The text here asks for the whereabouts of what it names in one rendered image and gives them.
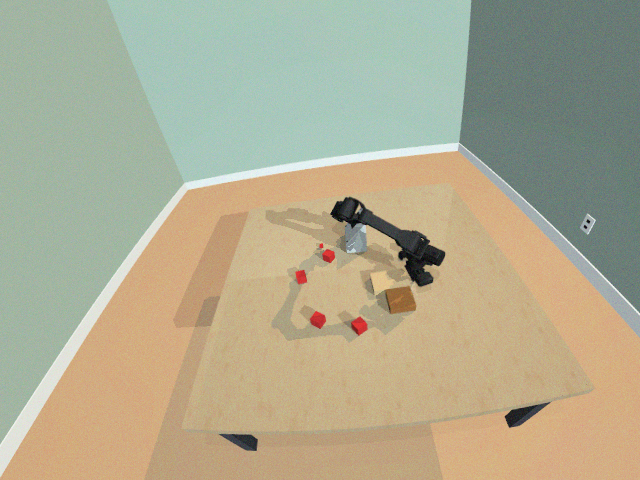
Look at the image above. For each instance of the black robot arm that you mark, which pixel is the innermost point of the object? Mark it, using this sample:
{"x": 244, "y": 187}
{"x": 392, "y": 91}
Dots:
{"x": 409, "y": 241}

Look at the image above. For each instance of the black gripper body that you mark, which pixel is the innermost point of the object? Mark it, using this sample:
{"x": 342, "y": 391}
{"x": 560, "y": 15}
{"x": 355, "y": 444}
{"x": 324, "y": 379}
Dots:
{"x": 417, "y": 266}

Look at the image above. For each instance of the red square block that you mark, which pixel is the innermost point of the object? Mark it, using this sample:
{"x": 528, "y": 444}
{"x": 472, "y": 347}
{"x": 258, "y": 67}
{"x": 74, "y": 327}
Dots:
{"x": 359, "y": 325}
{"x": 318, "y": 320}
{"x": 301, "y": 277}
{"x": 328, "y": 256}

